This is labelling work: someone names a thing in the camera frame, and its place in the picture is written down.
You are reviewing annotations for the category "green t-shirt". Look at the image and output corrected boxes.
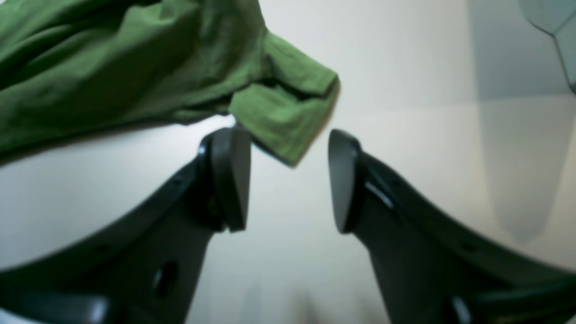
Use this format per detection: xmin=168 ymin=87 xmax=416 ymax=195
xmin=1 ymin=0 xmax=339 ymax=166

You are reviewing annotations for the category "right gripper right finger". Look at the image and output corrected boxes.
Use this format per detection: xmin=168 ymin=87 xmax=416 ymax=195
xmin=328 ymin=129 xmax=576 ymax=324

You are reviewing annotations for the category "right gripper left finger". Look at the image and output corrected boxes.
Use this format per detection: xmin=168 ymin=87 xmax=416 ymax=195
xmin=1 ymin=127 xmax=252 ymax=324

